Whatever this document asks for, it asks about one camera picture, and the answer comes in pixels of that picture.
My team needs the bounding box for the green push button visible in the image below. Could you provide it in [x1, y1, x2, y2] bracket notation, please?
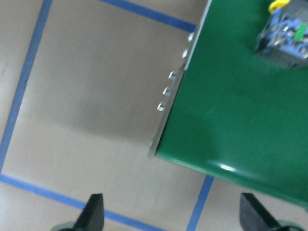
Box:
[255, 0, 308, 68]

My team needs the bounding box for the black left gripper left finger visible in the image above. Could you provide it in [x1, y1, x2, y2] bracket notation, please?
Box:
[73, 193, 104, 231]

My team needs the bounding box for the green conveyor belt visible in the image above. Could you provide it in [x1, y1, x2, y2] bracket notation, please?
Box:
[153, 0, 308, 207]

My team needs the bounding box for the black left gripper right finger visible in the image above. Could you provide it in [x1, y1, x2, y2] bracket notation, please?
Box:
[239, 192, 282, 231]

